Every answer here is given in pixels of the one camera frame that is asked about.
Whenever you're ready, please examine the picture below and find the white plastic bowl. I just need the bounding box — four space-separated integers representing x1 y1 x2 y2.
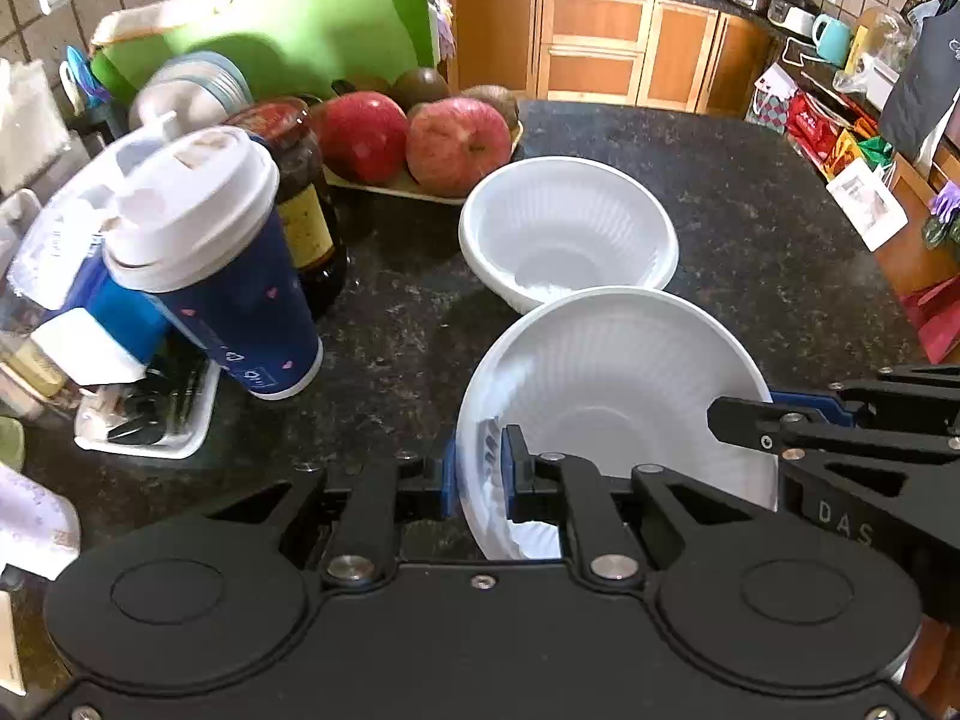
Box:
455 288 776 561
459 156 680 314

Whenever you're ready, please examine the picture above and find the red apple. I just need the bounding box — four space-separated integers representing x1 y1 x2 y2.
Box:
405 96 512 199
313 91 410 185

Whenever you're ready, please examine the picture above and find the dark hanging apron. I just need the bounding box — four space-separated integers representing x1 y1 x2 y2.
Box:
880 0 958 163

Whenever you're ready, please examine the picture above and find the teal electric kettle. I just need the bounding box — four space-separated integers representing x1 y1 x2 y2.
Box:
811 13 851 68

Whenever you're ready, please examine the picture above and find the red apple left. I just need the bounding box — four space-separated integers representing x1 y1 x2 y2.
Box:
313 91 410 185

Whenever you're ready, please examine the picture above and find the brown kiwi fruit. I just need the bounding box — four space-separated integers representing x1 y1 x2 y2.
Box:
389 67 451 112

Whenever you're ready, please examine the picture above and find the red apple right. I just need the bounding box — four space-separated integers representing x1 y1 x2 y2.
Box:
405 96 512 199

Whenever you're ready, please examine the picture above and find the white picture box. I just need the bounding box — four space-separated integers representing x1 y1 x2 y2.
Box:
827 158 908 252

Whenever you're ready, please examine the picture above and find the dark sauce jar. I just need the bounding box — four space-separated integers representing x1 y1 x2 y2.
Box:
226 96 347 320

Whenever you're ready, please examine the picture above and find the white tray with items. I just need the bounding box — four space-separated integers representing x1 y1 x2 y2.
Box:
73 361 220 463

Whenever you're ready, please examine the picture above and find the red hanging towel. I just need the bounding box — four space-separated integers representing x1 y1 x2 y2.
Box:
900 275 960 364

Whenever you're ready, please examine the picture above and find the blue paper cup white lid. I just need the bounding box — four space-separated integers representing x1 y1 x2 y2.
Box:
103 125 324 401

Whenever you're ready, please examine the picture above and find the green cutting board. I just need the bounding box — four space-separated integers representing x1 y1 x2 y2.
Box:
91 0 438 103

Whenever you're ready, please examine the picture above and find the red snack bag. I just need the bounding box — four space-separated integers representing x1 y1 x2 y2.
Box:
786 91 841 166

